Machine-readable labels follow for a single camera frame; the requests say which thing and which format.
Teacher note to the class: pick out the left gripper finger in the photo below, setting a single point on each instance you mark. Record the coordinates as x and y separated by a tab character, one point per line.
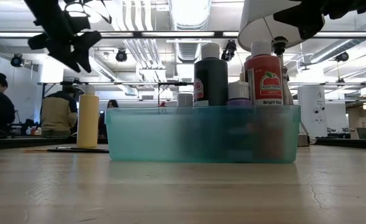
84	59
66	59

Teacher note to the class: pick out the large red paint bottle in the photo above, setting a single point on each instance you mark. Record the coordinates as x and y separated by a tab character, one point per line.
263	68

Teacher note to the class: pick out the large yellow paint bottle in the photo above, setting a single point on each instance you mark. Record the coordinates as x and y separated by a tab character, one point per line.
88	121

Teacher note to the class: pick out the small purple paint bottle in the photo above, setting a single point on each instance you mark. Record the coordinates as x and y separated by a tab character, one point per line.
239	93

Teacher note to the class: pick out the large black paint bottle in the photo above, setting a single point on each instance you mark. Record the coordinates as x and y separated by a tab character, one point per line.
210	77

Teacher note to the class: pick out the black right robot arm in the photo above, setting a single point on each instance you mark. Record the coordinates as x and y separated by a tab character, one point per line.
350	7

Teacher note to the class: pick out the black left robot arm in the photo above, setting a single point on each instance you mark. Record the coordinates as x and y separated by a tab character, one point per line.
46	15

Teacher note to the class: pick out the white round column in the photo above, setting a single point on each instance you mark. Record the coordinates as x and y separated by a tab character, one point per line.
313	105

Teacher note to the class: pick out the black overhead beam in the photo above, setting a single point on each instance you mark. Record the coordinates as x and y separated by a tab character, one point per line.
170	34

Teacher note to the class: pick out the teal translucent plastic bin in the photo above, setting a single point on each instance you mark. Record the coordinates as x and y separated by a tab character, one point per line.
139	137

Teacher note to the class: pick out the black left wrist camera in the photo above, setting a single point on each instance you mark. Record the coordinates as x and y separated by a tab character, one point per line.
78	21

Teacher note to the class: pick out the black aluminium table frame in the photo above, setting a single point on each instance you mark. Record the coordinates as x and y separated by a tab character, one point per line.
30	141

